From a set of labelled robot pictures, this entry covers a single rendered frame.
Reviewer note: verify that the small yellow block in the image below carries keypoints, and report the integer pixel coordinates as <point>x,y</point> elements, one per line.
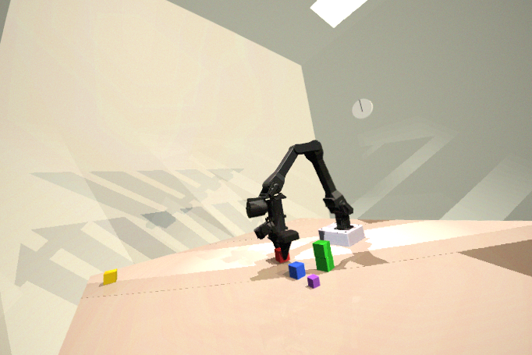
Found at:
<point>110,277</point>

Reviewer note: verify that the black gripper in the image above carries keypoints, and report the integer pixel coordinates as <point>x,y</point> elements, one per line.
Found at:
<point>282,238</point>

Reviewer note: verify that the blue block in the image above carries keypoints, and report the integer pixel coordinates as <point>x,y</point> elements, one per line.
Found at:
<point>297,270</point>

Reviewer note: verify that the red block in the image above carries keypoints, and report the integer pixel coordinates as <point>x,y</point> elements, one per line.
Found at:
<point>279,257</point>

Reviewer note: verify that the small purple block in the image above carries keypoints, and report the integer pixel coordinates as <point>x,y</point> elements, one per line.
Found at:
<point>313,281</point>

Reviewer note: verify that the green block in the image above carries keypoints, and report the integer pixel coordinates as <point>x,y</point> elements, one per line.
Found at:
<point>321,248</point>
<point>325,264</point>

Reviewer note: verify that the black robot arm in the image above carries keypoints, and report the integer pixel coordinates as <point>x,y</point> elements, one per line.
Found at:
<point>334,201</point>

